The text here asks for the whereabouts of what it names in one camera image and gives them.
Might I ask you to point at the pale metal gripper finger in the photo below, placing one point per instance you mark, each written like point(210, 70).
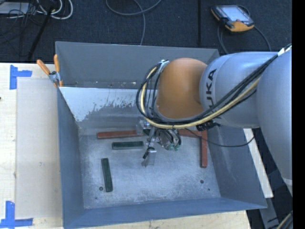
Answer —
point(145, 160)
point(152, 157)

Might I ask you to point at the grey metal bin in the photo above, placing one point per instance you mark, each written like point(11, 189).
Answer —
point(143, 175)

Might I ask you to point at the dark green flat block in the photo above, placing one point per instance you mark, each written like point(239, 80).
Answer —
point(107, 174)
point(127, 145)

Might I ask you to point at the red-brown flat block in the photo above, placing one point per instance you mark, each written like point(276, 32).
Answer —
point(190, 132)
point(204, 151)
point(116, 134)

